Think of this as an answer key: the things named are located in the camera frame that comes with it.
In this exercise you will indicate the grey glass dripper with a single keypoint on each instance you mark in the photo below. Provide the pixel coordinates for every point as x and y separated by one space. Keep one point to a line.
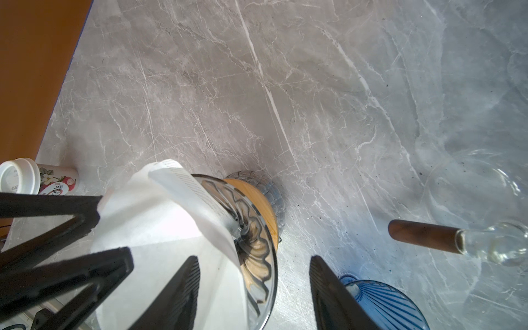
253 245

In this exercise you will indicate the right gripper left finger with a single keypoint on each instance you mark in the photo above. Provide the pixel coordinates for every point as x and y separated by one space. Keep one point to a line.
176 305

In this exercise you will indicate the clear glass server wooden handle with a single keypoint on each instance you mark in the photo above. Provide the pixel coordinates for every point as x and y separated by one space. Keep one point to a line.
477 202

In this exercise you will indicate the blue ribbed dripper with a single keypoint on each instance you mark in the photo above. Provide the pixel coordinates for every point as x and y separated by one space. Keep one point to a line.
387 306

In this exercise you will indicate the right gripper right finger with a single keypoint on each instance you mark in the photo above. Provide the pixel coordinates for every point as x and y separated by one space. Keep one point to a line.
334 306

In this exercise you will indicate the wooden ring holder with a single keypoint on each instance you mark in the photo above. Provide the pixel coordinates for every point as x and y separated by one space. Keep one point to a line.
262 204

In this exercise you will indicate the grey glass carafe mug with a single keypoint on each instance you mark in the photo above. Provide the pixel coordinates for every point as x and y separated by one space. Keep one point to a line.
260 181

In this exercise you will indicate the white paper coffee filter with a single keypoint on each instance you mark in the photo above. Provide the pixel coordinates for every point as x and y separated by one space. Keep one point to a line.
163 215

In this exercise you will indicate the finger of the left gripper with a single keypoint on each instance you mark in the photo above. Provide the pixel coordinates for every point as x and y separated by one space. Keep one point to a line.
98 274
83 209

